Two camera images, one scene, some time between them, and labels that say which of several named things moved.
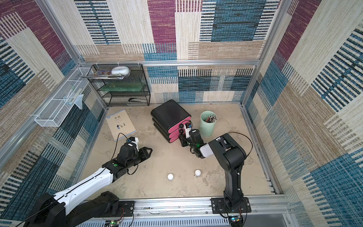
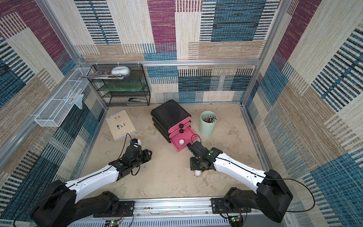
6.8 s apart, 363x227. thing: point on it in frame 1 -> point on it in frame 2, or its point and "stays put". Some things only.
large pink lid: x=187 y=120 stays put
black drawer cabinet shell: x=166 y=116 stays put
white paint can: x=197 y=172 stays put
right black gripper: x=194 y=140 -> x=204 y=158
